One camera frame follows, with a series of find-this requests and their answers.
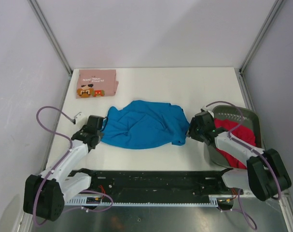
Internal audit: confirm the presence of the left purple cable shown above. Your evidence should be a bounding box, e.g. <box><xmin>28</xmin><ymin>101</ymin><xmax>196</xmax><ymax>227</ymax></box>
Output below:
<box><xmin>32</xmin><ymin>105</ymin><xmax>113</xmax><ymax>227</ymax></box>

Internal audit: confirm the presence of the right aluminium frame post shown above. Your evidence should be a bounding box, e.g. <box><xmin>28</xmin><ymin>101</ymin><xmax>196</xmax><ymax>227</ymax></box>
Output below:
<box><xmin>239</xmin><ymin>0</ymin><xmax>287</xmax><ymax>74</ymax></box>

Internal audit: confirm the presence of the left aluminium frame post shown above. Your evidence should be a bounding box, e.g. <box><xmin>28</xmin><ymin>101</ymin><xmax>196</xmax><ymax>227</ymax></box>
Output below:
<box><xmin>27</xmin><ymin>0</ymin><xmax>73</xmax><ymax>76</ymax></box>

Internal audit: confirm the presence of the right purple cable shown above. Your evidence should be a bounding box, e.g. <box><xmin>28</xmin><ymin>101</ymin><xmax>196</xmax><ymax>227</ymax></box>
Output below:
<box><xmin>205</xmin><ymin>101</ymin><xmax>282</xmax><ymax>230</ymax></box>

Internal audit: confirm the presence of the folded pink printed t shirt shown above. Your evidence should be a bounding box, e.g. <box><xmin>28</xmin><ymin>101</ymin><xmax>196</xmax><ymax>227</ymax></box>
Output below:
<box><xmin>76</xmin><ymin>69</ymin><xmax>119</xmax><ymax>99</ymax></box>

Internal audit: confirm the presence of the red t shirt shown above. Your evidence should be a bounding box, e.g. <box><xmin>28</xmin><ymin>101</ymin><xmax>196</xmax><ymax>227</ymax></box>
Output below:
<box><xmin>213</xmin><ymin>117</ymin><xmax>257</xmax><ymax>170</ymax></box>

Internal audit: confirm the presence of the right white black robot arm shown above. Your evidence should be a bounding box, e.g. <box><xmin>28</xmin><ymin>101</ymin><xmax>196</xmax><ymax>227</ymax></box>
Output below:
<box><xmin>187</xmin><ymin>111</ymin><xmax>292</xmax><ymax>201</ymax></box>

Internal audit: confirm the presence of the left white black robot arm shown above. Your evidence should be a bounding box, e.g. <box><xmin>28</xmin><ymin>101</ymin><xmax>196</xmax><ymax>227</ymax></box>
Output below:
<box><xmin>23</xmin><ymin>116</ymin><xmax>107</xmax><ymax>221</ymax></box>

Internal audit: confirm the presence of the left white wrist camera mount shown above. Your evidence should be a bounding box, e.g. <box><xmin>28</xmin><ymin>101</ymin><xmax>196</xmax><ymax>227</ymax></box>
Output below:
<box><xmin>73</xmin><ymin>112</ymin><xmax>88</xmax><ymax>126</ymax></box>

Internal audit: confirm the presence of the white slotted cable duct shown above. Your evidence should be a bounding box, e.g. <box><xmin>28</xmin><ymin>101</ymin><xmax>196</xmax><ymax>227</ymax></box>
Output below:
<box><xmin>64</xmin><ymin>194</ymin><xmax>243</xmax><ymax>208</ymax></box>

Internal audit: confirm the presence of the blue t shirt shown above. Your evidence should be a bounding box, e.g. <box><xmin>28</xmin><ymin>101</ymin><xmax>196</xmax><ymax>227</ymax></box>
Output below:
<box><xmin>102</xmin><ymin>100</ymin><xmax>189</xmax><ymax>149</ymax></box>

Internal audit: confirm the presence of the purple cable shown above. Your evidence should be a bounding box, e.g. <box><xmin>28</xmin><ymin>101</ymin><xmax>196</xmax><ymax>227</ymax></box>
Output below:
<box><xmin>205</xmin><ymin>101</ymin><xmax>282</xmax><ymax>230</ymax></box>
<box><xmin>32</xmin><ymin>105</ymin><xmax>113</xmax><ymax>227</ymax></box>

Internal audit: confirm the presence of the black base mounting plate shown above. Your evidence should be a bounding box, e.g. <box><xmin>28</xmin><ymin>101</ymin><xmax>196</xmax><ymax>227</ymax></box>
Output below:
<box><xmin>69</xmin><ymin>168</ymin><xmax>238</xmax><ymax>203</ymax></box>

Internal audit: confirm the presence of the grey plastic basket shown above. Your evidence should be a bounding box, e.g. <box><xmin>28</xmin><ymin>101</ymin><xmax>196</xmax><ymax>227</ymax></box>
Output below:
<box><xmin>208</xmin><ymin>105</ymin><xmax>262</xmax><ymax>169</ymax></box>

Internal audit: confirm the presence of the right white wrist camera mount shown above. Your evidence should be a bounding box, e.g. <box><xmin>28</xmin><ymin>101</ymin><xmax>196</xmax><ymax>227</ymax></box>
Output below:
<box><xmin>201</xmin><ymin>106</ymin><xmax>214</xmax><ymax>117</ymax></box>

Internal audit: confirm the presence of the aluminium frame post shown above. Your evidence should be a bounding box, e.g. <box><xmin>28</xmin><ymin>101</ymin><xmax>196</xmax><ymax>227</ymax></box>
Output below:
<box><xmin>27</xmin><ymin>0</ymin><xmax>73</xmax><ymax>76</ymax></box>
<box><xmin>239</xmin><ymin>0</ymin><xmax>287</xmax><ymax>74</ymax></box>

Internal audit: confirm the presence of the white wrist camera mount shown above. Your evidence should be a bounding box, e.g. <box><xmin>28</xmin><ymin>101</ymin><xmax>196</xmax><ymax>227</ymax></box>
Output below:
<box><xmin>201</xmin><ymin>106</ymin><xmax>214</xmax><ymax>117</ymax></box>
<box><xmin>73</xmin><ymin>112</ymin><xmax>88</xmax><ymax>126</ymax></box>

